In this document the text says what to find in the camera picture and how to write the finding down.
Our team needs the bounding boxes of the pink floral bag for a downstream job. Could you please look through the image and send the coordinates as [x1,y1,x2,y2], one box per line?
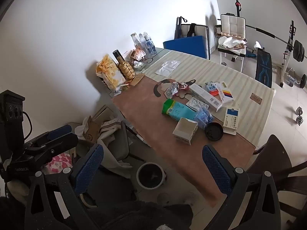
[49,153,74,174]

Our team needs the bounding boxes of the person's left forearm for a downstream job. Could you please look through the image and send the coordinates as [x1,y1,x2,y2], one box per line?
[4,182,30,205]

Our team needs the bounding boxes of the yellow chips bag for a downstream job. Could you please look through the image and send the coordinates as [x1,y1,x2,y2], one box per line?
[96,54,125,92]

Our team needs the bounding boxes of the clear blue-printed wrapper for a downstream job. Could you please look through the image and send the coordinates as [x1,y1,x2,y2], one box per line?
[165,86,179,99]

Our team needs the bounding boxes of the orange snack packet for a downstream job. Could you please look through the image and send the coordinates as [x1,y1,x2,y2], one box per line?
[130,49,147,62]

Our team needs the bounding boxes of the clear glass bottle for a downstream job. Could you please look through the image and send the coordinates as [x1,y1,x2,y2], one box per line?
[131,33,141,51]

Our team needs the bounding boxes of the brown table mat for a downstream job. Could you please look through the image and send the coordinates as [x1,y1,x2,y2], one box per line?
[113,74,256,208]

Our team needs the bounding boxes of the white padded chair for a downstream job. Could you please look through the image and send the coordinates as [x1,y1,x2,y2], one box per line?
[217,14,247,73]

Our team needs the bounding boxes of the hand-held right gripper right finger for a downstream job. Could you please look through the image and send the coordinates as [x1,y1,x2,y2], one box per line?
[202,144,281,230]

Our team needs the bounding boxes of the dark brown chair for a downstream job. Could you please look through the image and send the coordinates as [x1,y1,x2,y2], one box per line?
[247,134,307,230]

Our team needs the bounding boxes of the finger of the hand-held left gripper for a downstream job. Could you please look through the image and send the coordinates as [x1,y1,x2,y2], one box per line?
[24,134,79,163]
[24,125,73,149]

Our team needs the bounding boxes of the brown cardboard piece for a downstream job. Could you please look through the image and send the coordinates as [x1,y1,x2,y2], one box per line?
[129,74,146,86]

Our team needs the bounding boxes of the barbell with black plates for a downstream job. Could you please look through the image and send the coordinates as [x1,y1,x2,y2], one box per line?
[245,24,307,61]

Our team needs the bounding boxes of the blue-label water bottle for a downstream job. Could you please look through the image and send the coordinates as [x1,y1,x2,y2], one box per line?
[139,34,148,52]
[143,32,157,54]

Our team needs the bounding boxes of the black round lid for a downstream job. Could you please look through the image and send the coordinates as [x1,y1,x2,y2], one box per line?
[205,122,225,141]

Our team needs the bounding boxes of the small red snack wrapper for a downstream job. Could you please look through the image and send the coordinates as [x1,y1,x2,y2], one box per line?
[171,81,190,91]

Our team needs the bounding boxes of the white round trash bin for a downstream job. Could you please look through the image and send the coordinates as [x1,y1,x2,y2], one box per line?
[136,162,166,189]

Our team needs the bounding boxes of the open white box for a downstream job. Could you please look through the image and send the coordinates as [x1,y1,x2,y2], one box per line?
[172,117,198,145]

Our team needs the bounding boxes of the blue panel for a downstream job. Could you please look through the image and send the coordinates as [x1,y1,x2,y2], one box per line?
[163,36,209,59]

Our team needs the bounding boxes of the blue plastic packets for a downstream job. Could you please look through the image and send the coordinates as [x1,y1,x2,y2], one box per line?
[194,108,214,128]

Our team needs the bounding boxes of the brown paper bag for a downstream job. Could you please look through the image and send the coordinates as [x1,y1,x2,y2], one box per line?
[83,116,102,145]

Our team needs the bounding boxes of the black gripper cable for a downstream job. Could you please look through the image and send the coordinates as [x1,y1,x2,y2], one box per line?
[22,111,32,140]

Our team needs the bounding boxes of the long white box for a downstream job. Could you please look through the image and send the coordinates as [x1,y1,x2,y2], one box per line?
[189,84,222,113]

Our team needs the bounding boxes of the cream cloth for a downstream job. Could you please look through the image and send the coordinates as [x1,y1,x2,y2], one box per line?
[74,117,135,174]

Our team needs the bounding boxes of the teal carton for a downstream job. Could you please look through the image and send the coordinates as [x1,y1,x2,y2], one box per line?
[162,99,198,122]

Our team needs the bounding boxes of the black weight bench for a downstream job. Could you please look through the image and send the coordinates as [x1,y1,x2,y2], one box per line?
[254,51,273,89]

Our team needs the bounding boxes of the grey chair with black strap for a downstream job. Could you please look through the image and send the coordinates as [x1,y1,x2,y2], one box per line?
[179,23,211,60]

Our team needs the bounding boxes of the striped cream tablecloth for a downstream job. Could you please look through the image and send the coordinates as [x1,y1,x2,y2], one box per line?
[144,50,276,146]

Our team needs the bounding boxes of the blue and orange box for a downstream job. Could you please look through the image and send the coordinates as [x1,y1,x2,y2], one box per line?
[205,81,220,97]

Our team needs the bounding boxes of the grey dining chair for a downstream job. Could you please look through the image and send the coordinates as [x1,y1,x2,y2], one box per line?
[101,120,145,164]

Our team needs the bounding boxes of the person's dark fleece pants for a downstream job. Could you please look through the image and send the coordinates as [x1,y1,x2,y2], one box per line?
[84,201,195,230]

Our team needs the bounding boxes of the gold grenade-shaped bottle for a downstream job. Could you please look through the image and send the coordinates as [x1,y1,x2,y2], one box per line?
[113,50,135,80]

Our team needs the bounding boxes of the cream bags on chair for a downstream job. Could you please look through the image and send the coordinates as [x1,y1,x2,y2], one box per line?
[217,34,247,56]

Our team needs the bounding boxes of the white pill blister pack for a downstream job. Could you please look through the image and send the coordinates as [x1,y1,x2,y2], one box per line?
[187,97,209,112]

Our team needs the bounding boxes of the weight rack frame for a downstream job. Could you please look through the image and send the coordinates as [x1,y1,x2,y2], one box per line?
[273,20,299,88]

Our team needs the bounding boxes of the white box with blue label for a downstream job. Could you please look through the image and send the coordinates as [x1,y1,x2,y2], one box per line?
[223,107,240,135]

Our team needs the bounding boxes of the chrome dumbbell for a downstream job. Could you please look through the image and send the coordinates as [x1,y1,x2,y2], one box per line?
[295,107,307,126]

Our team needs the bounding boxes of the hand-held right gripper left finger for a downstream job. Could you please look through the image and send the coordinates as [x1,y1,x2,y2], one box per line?
[24,144,105,230]

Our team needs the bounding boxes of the rainbow-striped white box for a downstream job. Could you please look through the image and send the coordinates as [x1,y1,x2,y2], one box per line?
[216,81,234,104]

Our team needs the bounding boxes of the clear plastic bag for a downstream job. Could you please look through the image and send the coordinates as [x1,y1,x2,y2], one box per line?
[155,60,181,76]

